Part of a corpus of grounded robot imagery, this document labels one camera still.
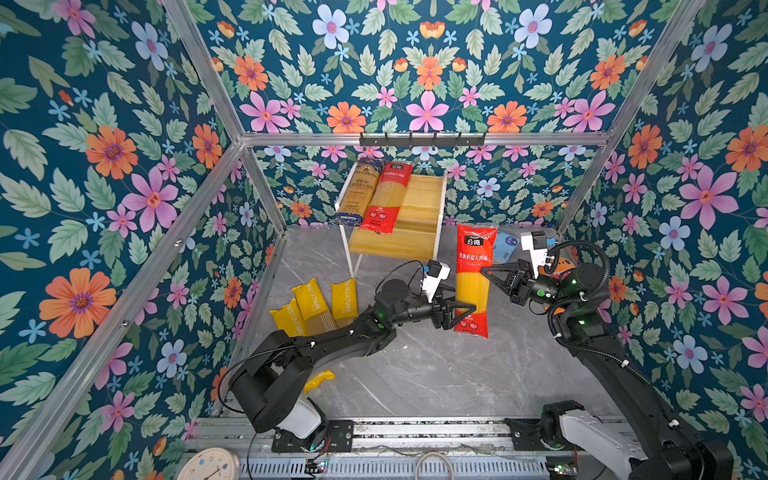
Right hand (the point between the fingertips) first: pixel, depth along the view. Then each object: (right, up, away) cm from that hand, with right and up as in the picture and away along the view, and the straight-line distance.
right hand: (486, 271), depth 63 cm
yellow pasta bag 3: (-37, -12, +33) cm, 51 cm away
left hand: (-2, -7, +4) cm, 8 cm away
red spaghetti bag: (-23, +14, +13) cm, 30 cm away
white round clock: (-61, -45, +5) cm, 76 cm away
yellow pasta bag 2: (-46, -15, +31) cm, 57 cm away
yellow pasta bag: (-54, -18, +30) cm, 64 cm away
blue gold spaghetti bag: (-30, +22, +19) cm, 42 cm away
